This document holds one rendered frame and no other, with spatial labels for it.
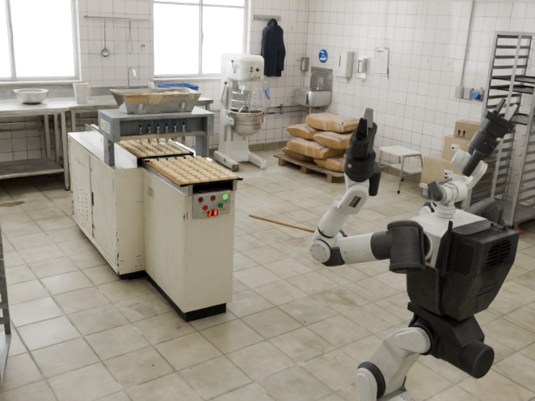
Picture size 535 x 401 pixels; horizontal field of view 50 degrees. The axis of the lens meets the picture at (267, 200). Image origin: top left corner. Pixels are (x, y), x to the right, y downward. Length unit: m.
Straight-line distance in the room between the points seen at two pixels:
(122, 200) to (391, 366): 2.31
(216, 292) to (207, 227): 0.45
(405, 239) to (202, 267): 1.97
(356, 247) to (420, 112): 5.37
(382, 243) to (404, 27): 5.68
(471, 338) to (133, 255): 2.66
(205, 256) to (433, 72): 4.27
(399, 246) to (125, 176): 2.49
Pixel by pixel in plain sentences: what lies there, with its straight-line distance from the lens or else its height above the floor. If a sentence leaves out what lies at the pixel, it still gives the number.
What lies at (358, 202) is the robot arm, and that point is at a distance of 1.77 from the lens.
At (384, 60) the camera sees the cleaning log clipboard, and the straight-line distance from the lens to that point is 7.49.
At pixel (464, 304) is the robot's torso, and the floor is 1.02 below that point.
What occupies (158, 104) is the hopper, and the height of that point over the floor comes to 1.24.
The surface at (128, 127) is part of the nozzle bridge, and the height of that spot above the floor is 1.09.
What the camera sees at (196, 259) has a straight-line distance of 3.48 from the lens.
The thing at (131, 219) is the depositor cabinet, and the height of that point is 0.48.
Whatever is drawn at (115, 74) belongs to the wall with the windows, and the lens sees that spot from 7.12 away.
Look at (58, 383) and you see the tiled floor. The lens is 3.25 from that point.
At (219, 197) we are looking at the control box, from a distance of 3.38.
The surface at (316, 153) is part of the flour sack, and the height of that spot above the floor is 0.30.
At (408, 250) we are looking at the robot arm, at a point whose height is 1.19.
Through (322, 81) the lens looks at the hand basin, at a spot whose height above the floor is 1.01.
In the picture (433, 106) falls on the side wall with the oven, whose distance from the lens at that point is 7.02.
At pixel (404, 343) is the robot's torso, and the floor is 0.78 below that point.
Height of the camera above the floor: 1.83
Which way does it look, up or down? 18 degrees down
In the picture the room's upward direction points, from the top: 3 degrees clockwise
